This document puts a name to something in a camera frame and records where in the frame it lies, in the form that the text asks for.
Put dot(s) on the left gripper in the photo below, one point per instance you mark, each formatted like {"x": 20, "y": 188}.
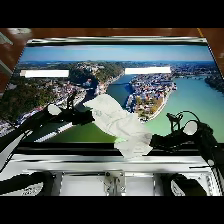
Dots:
{"x": 80, "y": 116}

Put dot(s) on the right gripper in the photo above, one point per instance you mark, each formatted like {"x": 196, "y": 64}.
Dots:
{"x": 162, "y": 141}

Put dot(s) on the white shirt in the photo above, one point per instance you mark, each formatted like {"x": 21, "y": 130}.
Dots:
{"x": 119, "y": 125}

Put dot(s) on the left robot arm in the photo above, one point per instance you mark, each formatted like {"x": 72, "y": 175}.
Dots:
{"x": 31, "y": 122}

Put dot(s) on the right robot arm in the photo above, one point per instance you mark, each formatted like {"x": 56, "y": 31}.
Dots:
{"x": 203, "y": 135}

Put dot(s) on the silver frame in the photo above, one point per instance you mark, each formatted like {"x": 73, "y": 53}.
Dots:
{"x": 110, "y": 173}

